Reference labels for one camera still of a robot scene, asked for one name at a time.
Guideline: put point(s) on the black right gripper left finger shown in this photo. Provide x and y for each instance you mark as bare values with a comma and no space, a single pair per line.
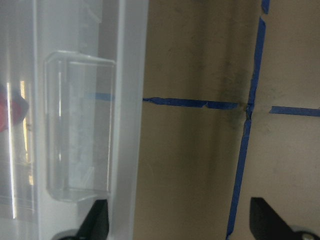
96,224

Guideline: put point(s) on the clear plastic box lid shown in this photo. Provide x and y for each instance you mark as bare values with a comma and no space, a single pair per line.
79,64

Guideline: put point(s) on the red block under lid front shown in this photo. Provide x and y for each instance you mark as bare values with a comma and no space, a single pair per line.
13,110

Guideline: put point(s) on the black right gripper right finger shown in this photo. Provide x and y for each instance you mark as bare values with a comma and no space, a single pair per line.
266,224

